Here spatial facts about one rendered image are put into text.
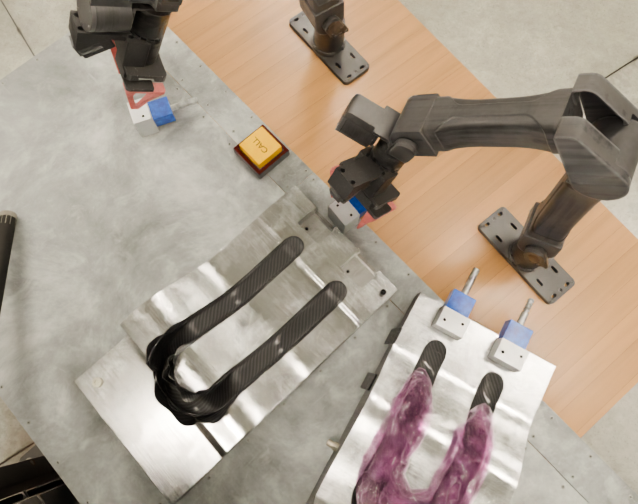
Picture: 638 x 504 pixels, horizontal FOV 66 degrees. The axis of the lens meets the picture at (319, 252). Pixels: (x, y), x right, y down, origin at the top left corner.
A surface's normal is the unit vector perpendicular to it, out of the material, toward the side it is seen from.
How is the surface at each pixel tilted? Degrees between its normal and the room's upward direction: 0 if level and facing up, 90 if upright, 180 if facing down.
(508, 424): 22
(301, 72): 0
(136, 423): 0
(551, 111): 39
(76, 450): 0
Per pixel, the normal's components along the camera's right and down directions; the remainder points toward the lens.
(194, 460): 0.01, -0.26
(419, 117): -0.56, -0.47
